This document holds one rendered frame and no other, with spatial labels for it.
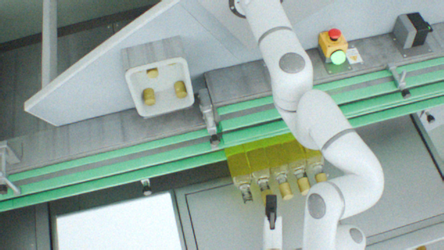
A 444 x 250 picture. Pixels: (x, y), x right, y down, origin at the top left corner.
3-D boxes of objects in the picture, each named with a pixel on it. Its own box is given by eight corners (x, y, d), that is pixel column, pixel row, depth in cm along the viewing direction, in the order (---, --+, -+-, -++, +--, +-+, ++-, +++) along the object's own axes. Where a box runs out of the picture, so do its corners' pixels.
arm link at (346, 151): (326, 132, 91) (367, 193, 84) (369, 124, 98) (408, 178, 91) (294, 173, 100) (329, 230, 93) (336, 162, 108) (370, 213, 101)
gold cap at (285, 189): (277, 188, 142) (282, 201, 140) (278, 183, 139) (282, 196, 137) (288, 185, 143) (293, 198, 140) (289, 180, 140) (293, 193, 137)
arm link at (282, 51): (295, 19, 107) (320, 72, 99) (295, 53, 119) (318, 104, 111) (255, 30, 107) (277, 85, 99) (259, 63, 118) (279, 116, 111)
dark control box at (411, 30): (392, 31, 151) (403, 49, 146) (397, 14, 144) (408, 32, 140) (413, 27, 151) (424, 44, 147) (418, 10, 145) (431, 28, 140)
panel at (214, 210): (55, 219, 156) (63, 315, 138) (52, 215, 153) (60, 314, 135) (307, 159, 162) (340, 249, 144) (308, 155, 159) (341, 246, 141)
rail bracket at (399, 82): (383, 67, 145) (400, 100, 138) (387, 53, 139) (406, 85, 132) (393, 65, 145) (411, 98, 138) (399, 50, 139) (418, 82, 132)
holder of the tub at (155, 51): (140, 105, 153) (143, 124, 149) (121, 48, 130) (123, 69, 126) (191, 92, 154) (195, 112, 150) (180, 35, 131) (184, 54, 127)
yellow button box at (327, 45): (316, 46, 149) (325, 63, 145) (318, 30, 143) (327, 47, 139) (336, 42, 150) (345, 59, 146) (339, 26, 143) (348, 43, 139)
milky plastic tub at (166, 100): (137, 96, 148) (140, 119, 144) (120, 49, 130) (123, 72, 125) (189, 84, 150) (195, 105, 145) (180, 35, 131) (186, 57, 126)
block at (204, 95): (199, 107, 151) (203, 125, 147) (195, 89, 143) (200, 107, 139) (210, 105, 151) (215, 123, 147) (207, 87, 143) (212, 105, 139)
